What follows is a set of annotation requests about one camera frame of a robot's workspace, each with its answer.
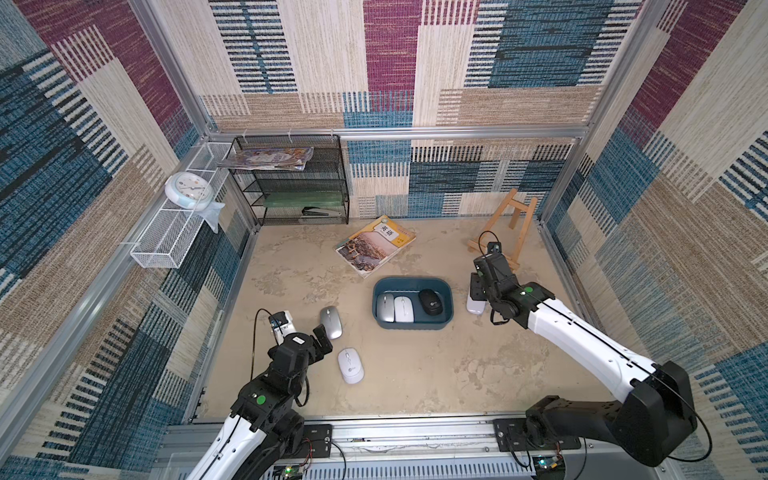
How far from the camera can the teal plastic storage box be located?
0.93m

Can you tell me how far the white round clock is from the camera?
2.41 feet

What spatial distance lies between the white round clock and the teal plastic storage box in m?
0.53
